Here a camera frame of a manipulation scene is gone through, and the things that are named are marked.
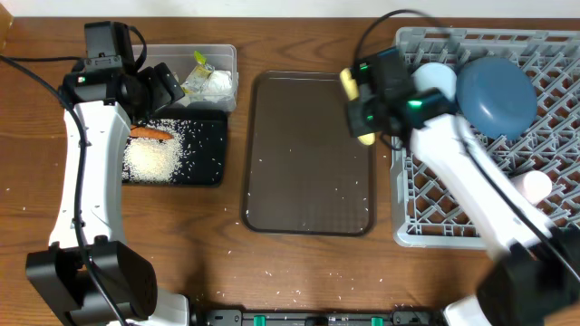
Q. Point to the white rice pile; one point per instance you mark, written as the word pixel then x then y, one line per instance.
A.
pixel 151 156

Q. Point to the pink plastic cup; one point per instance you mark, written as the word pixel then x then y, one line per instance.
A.
pixel 534 186

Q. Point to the orange carrot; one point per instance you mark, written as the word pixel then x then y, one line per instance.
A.
pixel 148 133

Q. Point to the black rectangular tray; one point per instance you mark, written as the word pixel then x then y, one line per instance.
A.
pixel 204 149

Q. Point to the brown serving tray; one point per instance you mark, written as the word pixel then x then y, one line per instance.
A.
pixel 305 173

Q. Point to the yellow plastic spoon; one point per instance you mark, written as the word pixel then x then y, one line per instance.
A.
pixel 352 93

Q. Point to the dark blue plate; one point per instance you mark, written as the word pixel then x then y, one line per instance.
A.
pixel 496 97

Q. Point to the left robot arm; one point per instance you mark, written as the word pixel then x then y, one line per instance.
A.
pixel 88 275

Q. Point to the light blue bowl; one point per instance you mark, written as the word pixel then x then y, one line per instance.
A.
pixel 436 75

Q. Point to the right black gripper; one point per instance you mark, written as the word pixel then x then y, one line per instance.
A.
pixel 358 107

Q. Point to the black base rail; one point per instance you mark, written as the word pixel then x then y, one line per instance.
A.
pixel 230 317

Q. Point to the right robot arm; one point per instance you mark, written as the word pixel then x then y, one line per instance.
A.
pixel 536 265

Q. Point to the clear plastic bin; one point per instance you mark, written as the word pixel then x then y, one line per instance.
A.
pixel 181 62

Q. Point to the silver green snack wrapper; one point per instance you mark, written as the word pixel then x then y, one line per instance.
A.
pixel 198 78

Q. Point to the white tissue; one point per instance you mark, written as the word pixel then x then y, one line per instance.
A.
pixel 215 88

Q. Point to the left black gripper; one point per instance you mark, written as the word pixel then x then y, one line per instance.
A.
pixel 159 83

